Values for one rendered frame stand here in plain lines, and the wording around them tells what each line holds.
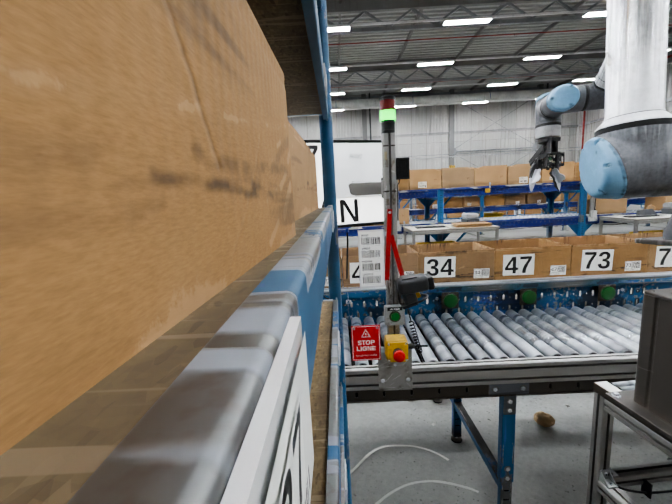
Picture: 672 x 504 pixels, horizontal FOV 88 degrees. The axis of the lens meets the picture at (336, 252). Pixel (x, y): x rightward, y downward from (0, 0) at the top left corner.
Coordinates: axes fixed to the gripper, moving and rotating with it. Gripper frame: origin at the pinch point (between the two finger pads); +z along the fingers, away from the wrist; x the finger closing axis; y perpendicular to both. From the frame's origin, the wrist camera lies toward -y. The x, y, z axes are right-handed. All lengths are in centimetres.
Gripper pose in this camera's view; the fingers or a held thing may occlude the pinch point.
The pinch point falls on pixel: (544, 189)
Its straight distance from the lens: 170.1
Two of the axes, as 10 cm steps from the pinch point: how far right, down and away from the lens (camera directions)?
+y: 0.3, 1.1, -9.9
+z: 0.5, 9.9, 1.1
